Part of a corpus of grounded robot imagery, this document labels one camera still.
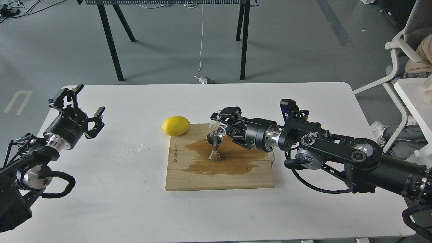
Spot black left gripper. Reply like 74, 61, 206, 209
43, 84, 106, 150

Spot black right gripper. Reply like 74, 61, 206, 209
210, 107, 277, 151

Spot small clear glass cup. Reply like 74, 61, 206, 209
208, 119, 228, 138

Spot steel double jigger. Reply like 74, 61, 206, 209
207, 133, 223, 162

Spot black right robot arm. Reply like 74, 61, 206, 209
210, 99, 432, 240

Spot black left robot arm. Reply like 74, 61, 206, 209
0, 84, 105, 232

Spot white power adapter on floor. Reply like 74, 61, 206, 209
198, 77, 215, 84

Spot yellow lemon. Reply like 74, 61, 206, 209
161, 116, 190, 136

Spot wooden cutting board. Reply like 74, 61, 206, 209
165, 124, 274, 192

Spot seated person in beige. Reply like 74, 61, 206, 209
370, 35, 432, 160

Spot white side table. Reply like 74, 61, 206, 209
393, 78, 432, 168

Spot white office chair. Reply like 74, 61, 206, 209
353, 0, 432, 153

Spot white hanging cable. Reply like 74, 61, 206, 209
194, 4, 204, 80

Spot black metal table frame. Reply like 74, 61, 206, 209
77, 0, 258, 83

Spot black floor cables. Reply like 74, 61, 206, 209
0, 0, 68, 24

